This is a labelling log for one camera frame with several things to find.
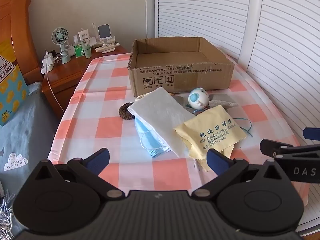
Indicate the white power adapter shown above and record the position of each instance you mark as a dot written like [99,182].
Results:
[48,62]

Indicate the wooden bed headboard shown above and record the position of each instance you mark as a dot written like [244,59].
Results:
[17,25]

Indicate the blue tasselled sachet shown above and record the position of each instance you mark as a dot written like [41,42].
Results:
[247,126]

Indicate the white desk organizer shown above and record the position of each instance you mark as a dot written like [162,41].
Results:
[95,41]

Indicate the small green desk fan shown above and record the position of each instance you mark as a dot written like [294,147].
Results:
[61,38]

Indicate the white remote control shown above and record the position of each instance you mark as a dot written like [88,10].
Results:
[107,47]

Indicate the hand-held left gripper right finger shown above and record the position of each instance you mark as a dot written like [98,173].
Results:
[217,162]

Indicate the blue face mask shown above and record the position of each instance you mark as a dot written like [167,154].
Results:
[146,135]

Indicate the grey linen sachet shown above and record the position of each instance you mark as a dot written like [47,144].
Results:
[221,100]

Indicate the white cosmetic tube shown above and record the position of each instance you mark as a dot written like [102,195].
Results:
[83,36]

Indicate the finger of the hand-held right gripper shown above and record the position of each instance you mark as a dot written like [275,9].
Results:
[312,133]
[275,148]

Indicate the green sanitizer bottle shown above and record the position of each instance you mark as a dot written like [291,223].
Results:
[79,48]

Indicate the grey-blue cloud print bedding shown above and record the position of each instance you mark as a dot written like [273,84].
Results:
[27,135]

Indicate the white and blue soft toy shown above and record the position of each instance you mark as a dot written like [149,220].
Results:
[198,97]

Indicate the yellow lens cloth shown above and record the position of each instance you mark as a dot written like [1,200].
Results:
[212,132]

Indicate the white stand with dark screen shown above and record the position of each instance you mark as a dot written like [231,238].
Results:
[104,31]

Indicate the brown hair scrunchie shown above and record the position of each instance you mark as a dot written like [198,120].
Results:
[123,112]

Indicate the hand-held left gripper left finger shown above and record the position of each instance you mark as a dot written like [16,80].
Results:
[98,160]

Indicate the grey fringed blanket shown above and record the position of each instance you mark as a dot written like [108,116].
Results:
[5,212]

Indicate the wooden nightstand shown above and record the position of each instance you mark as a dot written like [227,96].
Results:
[67,72]

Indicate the white slim stick device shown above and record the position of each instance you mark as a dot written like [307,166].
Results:
[93,30]

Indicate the cream hair scrunchie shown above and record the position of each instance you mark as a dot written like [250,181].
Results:
[140,98]

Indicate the pale green lotion bottle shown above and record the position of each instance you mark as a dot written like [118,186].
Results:
[88,51]

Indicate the white cloth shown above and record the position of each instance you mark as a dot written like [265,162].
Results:
[160,112]

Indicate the brown cardboard box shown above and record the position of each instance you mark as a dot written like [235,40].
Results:
[180,77]

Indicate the blue yellow pillow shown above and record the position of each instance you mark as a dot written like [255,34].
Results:
[11,90]

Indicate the white louvered wardrobe door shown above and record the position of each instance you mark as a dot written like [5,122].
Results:
[287,42]
[200,10]

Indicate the pink checkered tablecloth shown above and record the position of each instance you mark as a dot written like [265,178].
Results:
[100,130]

